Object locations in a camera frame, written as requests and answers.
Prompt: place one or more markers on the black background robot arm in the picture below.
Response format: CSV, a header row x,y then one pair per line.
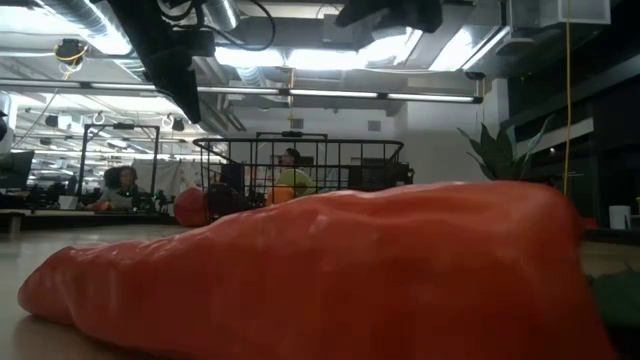
x,y
157,202

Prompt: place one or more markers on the silver ventilation duct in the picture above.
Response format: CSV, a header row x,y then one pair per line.
x,y
220,12

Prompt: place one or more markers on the black metal rig frame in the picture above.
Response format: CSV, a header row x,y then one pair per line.
x,y
291,134
122,126

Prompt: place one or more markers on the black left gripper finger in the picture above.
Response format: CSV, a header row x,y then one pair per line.
x,y
175,75

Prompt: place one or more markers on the white hanging cloth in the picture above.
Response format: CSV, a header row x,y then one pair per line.
x,y
165,175

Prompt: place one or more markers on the person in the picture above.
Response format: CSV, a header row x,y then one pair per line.
x,y
291,157
111,180
125,197

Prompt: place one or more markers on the green plant in white pot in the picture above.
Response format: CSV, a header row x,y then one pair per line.
x,y
500,155

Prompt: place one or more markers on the green toy pear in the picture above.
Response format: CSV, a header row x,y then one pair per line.
x,y
297,181

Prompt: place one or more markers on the long ceiling light bar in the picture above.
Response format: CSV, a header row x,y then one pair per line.
x,y
330,93

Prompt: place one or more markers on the orange toy carrot green top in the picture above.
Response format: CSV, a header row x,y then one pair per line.
x,y
320,280

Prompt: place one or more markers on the dark computer monitor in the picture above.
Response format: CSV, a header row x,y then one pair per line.
x,y
15,170

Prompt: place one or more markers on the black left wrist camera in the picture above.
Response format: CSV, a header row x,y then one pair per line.
x,y
200,42

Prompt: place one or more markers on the white cup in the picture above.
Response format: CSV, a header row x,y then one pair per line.
x,y
620,217

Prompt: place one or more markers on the red toy pomegranate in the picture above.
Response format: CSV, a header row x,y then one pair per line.
x,y
190,207

